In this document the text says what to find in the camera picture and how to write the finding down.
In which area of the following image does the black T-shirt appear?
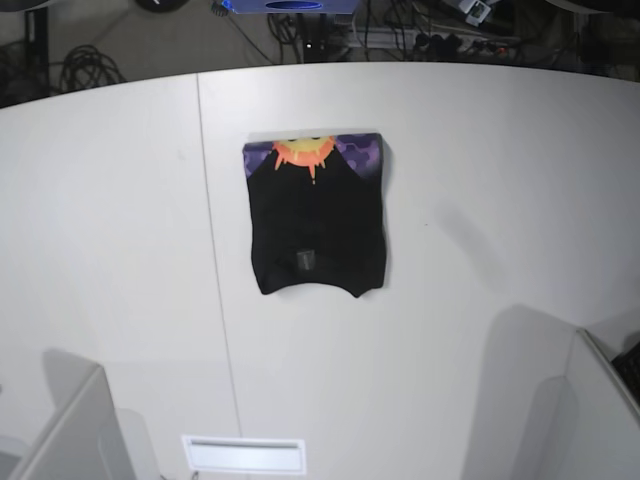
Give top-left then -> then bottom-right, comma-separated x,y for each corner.
242,133 -> 387,298

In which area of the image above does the blue box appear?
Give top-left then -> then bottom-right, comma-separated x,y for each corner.
218,0 -> 360,14

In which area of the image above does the white table slot plate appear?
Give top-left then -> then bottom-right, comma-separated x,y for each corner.
182,435 -> 307,476

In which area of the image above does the white right partition panel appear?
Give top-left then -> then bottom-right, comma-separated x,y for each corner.
463,306 -> 639,479

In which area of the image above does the white partition panel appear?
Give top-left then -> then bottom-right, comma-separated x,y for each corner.
463,306 -> 639,479
1,349 -> 163,479

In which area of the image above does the white left partition panel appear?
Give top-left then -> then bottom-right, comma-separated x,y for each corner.
1,349 -> 163,479

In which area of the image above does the black keyboard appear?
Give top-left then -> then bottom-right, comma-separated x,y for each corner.
612,344 -> 640,401

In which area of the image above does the coiled black floor cable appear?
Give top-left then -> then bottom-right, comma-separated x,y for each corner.
57,43 -> 129,94

